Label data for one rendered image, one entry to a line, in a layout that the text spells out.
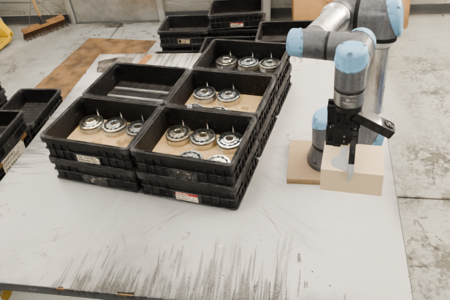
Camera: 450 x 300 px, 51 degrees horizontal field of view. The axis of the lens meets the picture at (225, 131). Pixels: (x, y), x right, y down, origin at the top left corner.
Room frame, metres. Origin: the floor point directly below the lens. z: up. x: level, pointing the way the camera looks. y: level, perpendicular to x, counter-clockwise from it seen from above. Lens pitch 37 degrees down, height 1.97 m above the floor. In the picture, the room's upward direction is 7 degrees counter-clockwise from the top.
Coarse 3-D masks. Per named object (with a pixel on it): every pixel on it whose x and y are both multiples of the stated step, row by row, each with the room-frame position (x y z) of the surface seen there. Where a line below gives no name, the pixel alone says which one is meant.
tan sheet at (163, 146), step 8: (168, 128) 1.60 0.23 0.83; (216, 136) 1.50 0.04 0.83; (160, 144) 1.50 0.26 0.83; (168, 144) 1.49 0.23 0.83; (216, 144) 1.45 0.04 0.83; (160, 152) 1.45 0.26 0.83; (168, 152) 1.44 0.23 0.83; (176, 152) 1.43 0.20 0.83; (200, 152) 1.42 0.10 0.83; (208, 152) 1.41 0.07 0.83; (216, 152) 1.40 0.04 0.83
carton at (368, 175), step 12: (348, 144) 1.02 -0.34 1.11; (360, 144) 1.01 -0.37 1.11; (324, 156) 0.98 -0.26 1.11; (336, 156) 0.97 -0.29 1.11; (348, 156) 0.97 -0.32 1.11; (360, 156) 0.96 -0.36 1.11; (372, 156) 0.96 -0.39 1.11; (324, 168) 0.93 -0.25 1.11; (336, 168) 0.93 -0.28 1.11; (360, 168) 0.91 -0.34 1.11; (372, 168) 0.91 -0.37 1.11; (324, 180) 0.93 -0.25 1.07; (336, 180) 0.92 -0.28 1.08; (360, 180) 0.90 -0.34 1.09; (372, 180) 0.89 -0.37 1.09; (348, 192) 0.91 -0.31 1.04; (360, 192) 0.89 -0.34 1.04; (372, 192) 0.88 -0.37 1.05
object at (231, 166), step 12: (180, 108) 1.58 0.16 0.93; (192, 108) 1.57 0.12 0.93; (252, 120) 1.44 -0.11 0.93; (144, 132) 1.45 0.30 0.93; (240, 144) 1.31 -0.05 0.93; (144, 156) 1.33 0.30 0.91; (156, 156) 1.31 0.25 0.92; (168, 156) 1.29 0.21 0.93; (180, 156) 1.28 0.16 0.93; (216, 168) 1.22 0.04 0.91; (228, 168) 1.20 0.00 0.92
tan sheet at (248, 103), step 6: (192, 96) 1.82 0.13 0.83; (240, 96) 1.77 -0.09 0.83; (246, 96) 1.76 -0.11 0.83; (252, 96) 1.76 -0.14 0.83; (258, 96) 1.75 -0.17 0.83; (186, 102) 1.78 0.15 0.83; (192, 102) 1.77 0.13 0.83; (216, 102) 1.74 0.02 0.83; (240, 102) 1.72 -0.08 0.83; (246, 102) 1.71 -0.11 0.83; (252, 102) 1.71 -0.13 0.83; (258, 102) 1.70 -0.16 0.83; (228, 108) 1.69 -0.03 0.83; (234, 108) 1.68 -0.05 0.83; (240, 108) 1.67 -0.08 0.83; (246, 108) 1.67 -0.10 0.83; (252, 108) 1.66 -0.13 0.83
